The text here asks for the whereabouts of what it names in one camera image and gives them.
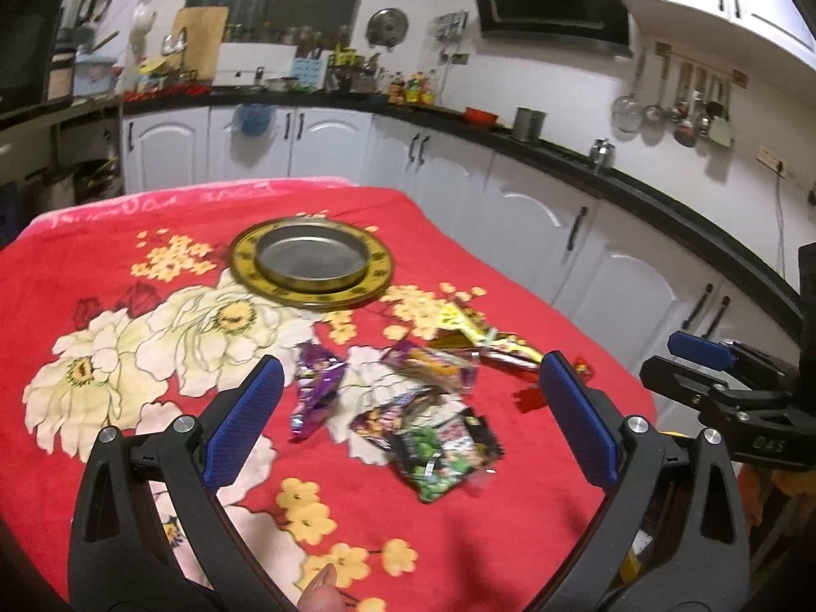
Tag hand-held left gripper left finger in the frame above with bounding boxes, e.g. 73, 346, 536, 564
67, 353, 300, 612

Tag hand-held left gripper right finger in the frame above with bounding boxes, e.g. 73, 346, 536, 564
539, 350, 751, 612

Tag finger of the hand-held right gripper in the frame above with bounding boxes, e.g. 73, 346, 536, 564
668, 330, 799, 375
639, 355, 793, 423

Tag yellow red snack wrapper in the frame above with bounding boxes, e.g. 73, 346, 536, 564
475, 331, 546, 371

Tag dark brown snack wrapper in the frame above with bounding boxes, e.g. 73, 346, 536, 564
347, 389, 447, 460

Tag dark green snack wrapper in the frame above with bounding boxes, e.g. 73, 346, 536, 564
389, 411, 504, 504

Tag orange purple snack wrapper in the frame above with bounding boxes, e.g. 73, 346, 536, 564
382, 341, 479, 393

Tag person's left hand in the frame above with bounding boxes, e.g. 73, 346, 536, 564
296, 564, 348, 612

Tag black kitchen countertop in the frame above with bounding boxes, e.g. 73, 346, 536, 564
0, 86, 810, 333

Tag gold-rimmed round metal tray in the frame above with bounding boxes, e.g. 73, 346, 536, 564
228, 217, 396, 312

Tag white base cabinets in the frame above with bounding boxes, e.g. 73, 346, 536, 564
121, 105, 816, 435

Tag dark skimmer spoon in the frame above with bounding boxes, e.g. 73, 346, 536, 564
674, 67, 697, 149

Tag pale green spatula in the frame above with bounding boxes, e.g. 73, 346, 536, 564
712, 80, 735, 147

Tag steel ladle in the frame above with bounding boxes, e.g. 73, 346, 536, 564
643, 60, 667, 123
695, 73, 712, 136

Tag red floral blanket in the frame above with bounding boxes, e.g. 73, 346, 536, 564
0, 177, 657, 612

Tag grey metal pot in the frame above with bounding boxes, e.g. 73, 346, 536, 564
513, 107, 548, 142

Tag open storage shelf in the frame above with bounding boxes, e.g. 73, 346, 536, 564
0, 102, 125, 218

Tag pile of red peppers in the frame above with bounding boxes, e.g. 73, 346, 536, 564
121, 83, 211, 99

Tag pale blue knife block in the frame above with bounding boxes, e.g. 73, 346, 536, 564
291, 56, 321, 91

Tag row of condiment bottles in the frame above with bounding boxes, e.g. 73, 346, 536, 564
388, 70, 438, 106

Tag pale blue container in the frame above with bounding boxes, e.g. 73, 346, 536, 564
73, 54, 122, 99

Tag wooden cutting board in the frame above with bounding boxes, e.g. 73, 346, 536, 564
171, 6, 229, 81

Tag row of windowsill jars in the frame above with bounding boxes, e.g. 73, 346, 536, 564
223, 22, 351, 45

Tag white hanging bag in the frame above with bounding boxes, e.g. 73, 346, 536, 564
131, 3, 160, 55

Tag hanging steel pot lid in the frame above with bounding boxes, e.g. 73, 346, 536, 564
366, 8, 409, 48

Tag dark appliance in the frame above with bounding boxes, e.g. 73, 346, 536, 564
0, 0, 61, 109

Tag black power cable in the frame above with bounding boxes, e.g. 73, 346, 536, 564
774, 171, 790, 251

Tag wire mesh strainer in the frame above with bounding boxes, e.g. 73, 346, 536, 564
612, 51, 642, 135

